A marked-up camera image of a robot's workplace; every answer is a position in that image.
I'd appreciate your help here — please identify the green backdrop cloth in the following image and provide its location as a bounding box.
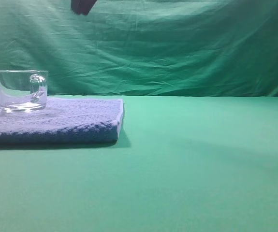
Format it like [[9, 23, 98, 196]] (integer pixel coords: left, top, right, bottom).
[[0, 0, 278, 97]]

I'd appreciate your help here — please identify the dark gripper finger tip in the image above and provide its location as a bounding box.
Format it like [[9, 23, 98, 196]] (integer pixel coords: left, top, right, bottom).
[[71, 0, 97, 16]]

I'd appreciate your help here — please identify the folded blue towel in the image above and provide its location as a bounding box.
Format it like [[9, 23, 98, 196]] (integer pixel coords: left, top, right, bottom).
[[0, 97, 124, 145]]

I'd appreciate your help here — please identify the transparent glass cup with handle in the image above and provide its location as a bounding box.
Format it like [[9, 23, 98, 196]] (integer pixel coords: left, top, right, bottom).
[[0, 70, 49, 112]]

